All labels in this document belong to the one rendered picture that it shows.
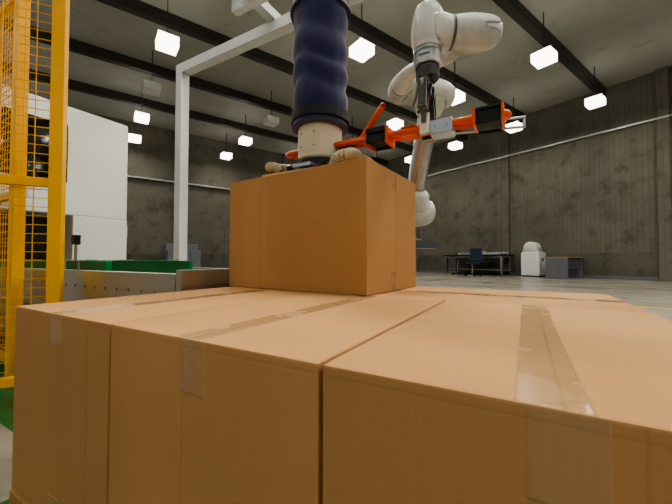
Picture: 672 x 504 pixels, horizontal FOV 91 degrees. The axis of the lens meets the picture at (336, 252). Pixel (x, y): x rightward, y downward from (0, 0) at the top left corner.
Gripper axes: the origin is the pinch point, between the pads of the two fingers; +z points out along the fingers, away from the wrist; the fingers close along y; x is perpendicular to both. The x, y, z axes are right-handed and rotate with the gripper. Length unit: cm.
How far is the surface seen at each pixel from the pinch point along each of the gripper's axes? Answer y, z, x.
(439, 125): 3.4, 0.7, 4.6
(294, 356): 79, 53, 7
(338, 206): 22.1, 26.6, -21.0
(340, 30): 2, -44, -32
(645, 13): -950, -557, 274
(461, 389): 79, 53, 24
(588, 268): -1363, 72, 203
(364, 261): 23, 43, -12
